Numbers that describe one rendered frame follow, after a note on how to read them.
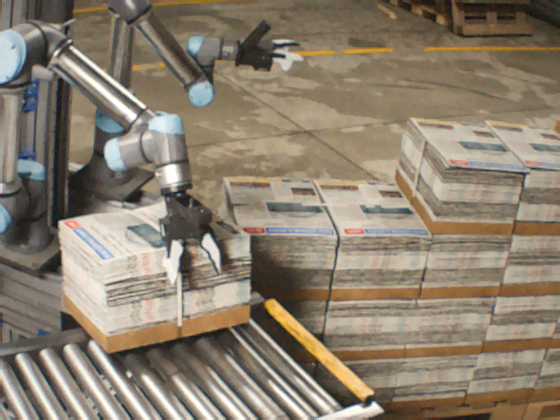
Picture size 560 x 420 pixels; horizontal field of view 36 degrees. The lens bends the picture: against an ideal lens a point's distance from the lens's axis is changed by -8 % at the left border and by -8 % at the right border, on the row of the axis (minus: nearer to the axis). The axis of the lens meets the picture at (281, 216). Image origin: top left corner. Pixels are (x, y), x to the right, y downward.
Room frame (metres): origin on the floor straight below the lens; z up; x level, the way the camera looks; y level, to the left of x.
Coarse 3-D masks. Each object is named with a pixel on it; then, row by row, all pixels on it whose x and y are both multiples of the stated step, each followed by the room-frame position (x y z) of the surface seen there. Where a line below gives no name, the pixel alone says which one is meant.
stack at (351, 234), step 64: (256, 192) 2.54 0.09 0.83; (320, 192) 2.61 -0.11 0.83; (384, 192) 2.67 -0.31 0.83; (256, 256) 2.28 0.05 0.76; (320, 256) 2.33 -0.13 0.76; (384, 256) 2.39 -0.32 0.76; (448, 256) 2.44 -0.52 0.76; (512, 256) 2.50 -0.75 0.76; (320, 320) 2.33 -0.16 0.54; (384, 320) 2.39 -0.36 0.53; (448, 320) 2.45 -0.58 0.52; (512, 320) 2.52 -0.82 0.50; (320, 384) 2.35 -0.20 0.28; (384, 384) 2.41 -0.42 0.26; (448, 384) 2.47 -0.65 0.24; (512, 384) 2.54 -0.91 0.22
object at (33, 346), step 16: (256, 304) 1.96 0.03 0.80; (256, 320) 1.97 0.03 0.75; (48, 336) 1.66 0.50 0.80; (64, 336) 1.68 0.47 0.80; (80, 336) 1.69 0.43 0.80; (240, 336) 1.94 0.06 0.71; (0, 352) 1.56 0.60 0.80; (16, 352) 1.58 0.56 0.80; (32, 352) 1.60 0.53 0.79; (112, 352) 1.73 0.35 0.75; (96, 368) 1.70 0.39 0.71; (48, 384) 1.62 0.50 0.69
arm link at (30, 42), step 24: (24, 24) 1.97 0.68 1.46; (0, 48) 1.86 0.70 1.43; (24, 48) 1.88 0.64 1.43; (0, 72) 1.85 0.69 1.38; (24, 72) 1.89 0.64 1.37; (0, 96) 1.88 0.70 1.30; (0, 120) 1.88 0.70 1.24; (0, 144) 1.88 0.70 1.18; (0, 168) 1.88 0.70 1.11; (0, 192) 1.87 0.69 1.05; (24, 192) 1.97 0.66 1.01; (0, 216) 1.85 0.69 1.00
